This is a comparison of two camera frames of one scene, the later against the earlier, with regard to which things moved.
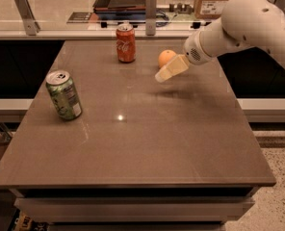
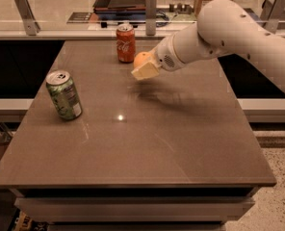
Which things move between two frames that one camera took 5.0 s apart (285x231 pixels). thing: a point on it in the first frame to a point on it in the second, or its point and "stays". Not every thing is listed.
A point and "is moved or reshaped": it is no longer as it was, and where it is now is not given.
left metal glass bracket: (31, 25) stays
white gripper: (193, 51) to (164, 56)
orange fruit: (165, 57) is moved or reshaped
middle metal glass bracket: (150, 12) stays
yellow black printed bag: (25, 222) stays
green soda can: (62, 89) stays
